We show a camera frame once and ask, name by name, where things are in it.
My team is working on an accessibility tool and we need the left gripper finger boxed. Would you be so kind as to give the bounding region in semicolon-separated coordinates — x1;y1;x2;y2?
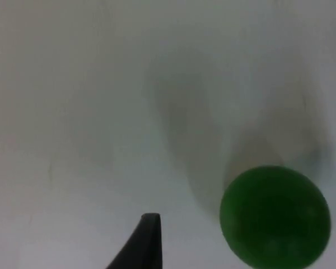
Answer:
105;213;164;269

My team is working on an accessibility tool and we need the green ball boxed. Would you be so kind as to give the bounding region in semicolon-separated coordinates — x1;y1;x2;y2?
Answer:
219;165;332;268

